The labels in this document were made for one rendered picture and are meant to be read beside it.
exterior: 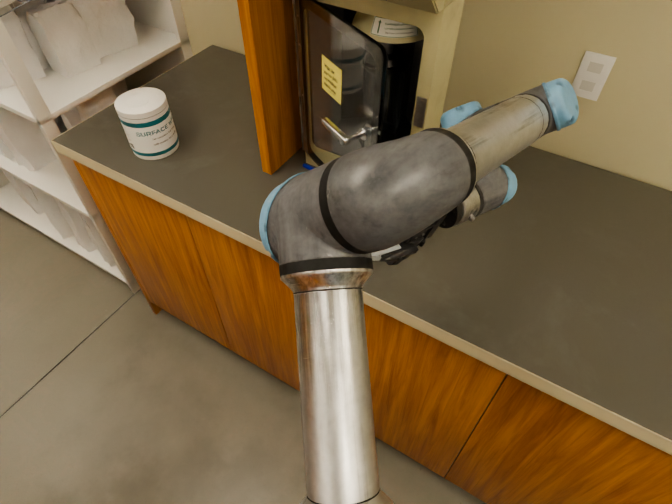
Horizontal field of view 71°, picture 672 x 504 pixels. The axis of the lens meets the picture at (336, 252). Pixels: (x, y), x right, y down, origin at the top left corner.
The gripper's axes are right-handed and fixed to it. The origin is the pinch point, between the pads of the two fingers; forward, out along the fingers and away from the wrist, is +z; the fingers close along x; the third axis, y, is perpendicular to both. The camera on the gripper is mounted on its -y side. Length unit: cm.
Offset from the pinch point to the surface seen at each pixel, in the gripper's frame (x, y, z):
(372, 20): -40, 9, -30
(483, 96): -35, -16, -78
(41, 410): -51, -148, 63
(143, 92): -79, -33, 4
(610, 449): 52, -26, -40
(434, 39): -26.9, 14.0, -32.9
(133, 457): -16, -135, 40
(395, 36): -35.3, 9.0, -32.1
